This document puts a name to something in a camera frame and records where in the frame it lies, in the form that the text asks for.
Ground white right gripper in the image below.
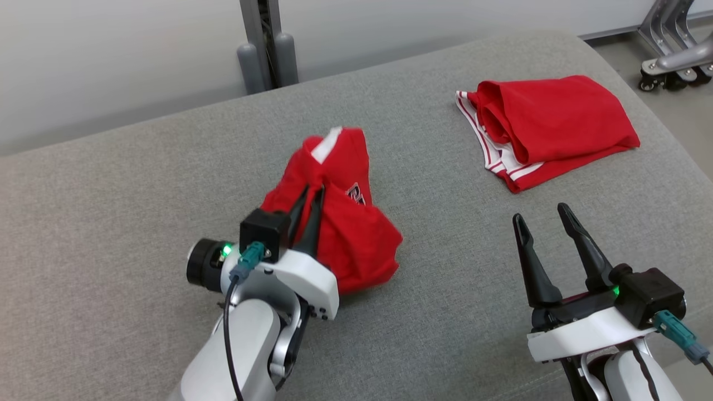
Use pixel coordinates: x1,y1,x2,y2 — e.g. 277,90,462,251
512,203,658,364

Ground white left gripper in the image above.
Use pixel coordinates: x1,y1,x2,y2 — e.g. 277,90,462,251
237,184,340,321

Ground red basketball shorts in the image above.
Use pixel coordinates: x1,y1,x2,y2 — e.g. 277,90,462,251
260,126,403,295

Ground red white basketball jersey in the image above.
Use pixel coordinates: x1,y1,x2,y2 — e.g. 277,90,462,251
456,75,641,194

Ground grey multi-leg wheeled stand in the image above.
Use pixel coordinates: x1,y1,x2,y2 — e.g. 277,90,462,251
637,0,713,92

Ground left black cable teal connector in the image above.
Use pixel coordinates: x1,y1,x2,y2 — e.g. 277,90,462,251
223,241,265,401

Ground black cable teal connector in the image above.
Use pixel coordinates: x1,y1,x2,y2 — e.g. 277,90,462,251
653,310,713,375
223,241,265,401

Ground right black cable teal connector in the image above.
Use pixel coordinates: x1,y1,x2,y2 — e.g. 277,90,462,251
653,310,713,375

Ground grey wall partition post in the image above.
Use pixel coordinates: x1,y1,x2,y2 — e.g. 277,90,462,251
237,0,299,95

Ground grey baseboard rail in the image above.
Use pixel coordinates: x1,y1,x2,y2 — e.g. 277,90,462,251
579,22,647,41

